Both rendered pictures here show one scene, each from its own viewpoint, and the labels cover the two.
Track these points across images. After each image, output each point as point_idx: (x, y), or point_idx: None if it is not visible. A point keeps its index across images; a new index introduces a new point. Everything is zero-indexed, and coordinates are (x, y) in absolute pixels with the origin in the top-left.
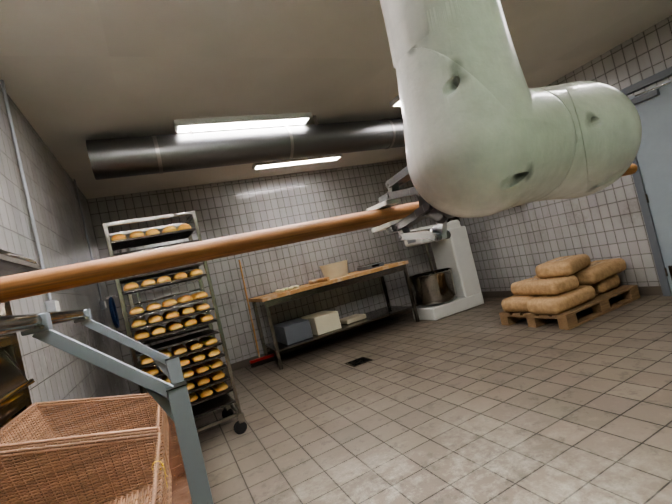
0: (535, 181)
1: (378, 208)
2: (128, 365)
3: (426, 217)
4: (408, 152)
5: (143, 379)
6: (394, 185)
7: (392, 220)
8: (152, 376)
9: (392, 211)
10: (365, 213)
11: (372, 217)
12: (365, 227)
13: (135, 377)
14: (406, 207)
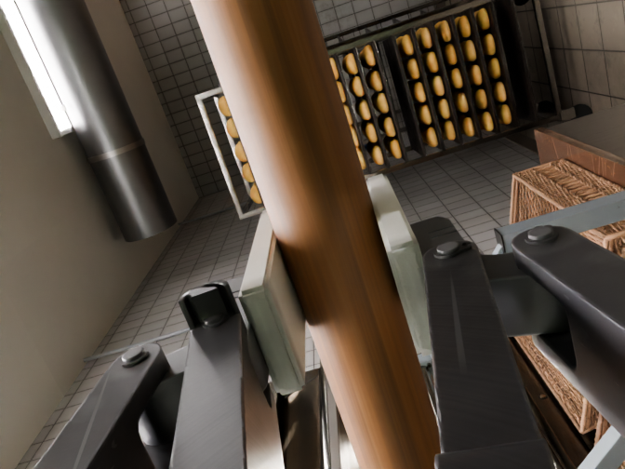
0: None
1: (302, 315)
2: (588, 468)
3: (534, 420)
4: None
5: (620, 449)
6: (171, 419)
7: (369, 237)
8: (616, 432)
9: (316, 254)
10: (351, 408)
11: (373, 381)
12: (422, 386)
13: (614, 461)
14: (269, 146)
